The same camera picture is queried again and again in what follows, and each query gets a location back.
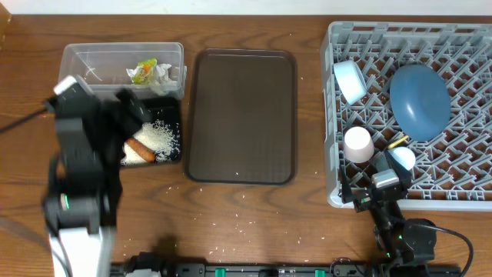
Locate yellow plastic spoon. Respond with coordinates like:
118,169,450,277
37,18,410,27
387,135,409,149

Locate clear plastic waste bin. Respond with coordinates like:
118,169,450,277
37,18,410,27
58,42,187,99

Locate brown serving tray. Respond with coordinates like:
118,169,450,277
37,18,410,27
184,48,298,185

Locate light blue plastic cup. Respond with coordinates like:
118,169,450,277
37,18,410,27
388,147,416,171

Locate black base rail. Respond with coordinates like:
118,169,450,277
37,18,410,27
109,252,461,277

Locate orange carrot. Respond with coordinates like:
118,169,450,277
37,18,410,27
126,138,156,163

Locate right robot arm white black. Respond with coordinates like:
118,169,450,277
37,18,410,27
341,163,437,276

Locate grey dishwasher rack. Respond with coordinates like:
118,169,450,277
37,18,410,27
321,22,491,212

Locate pile of white rice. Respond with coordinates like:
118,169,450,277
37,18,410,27
121,119,181,166

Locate yellow green snack wrapper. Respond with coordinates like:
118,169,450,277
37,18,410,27
126,58,157,85

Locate light blue small bowl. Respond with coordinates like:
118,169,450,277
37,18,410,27
334,60,367,105

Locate pink plastic cup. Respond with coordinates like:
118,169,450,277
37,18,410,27
343,126,374,163

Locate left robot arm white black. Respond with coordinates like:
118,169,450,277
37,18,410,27
42,88,151,276

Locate dark blue plate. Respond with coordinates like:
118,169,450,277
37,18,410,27
390,65,451,142

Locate black waste tray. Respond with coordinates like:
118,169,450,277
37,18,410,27
126,97,181,167

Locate white paper waste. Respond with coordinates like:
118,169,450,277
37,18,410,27
132,62,178,96

